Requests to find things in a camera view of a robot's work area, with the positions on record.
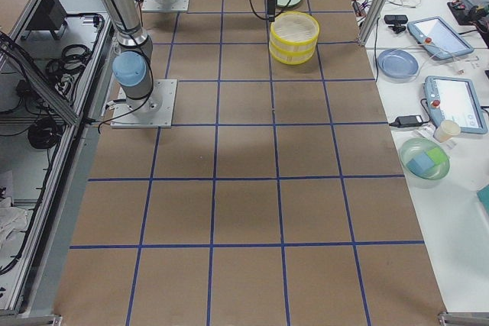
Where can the blue plate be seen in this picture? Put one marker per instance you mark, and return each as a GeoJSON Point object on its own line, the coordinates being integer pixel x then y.
{"type": "Point", "coordinates": [398, 64]}

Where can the black power adapter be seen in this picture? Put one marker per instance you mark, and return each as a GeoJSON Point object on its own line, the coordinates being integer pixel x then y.
{"type": "Point", "coordinates": [408, 121]}

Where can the black webcam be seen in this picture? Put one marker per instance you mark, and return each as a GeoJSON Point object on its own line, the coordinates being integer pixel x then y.
{"type": "Point", "coordinates": [397, 23]}

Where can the aluminium frame post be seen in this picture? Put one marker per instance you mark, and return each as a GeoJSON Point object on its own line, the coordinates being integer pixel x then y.
{"type": "Point", "coordinates": [376, 1]}

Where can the near teach pendant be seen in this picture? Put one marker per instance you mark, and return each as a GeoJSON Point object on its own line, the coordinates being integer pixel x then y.
{"type": "Point", "coordinates": [454, 99]}

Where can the white crumpled cloth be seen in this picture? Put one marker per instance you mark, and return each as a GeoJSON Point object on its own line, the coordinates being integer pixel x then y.
{"type": "Point", "coordinates": [14, 220]}

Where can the teach pendant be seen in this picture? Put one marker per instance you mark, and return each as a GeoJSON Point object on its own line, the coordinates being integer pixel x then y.
{"type": "Point", "coordinates": [438, 38]}
{"type": "Point", "coordinates": [454, 99]}

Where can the paper cup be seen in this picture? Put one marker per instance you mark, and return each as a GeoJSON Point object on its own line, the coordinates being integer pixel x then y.
{"type": "Point", "coordinates": [446, 130]}

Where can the green bowl with sponges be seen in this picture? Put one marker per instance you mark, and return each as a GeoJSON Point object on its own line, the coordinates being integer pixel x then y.
{"type": "Point", "coordinates": [425, 161]}

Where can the far teach pendant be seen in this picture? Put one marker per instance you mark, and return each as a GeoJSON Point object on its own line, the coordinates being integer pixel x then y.
{"type": "Point", "coordinates": [438, 38]}

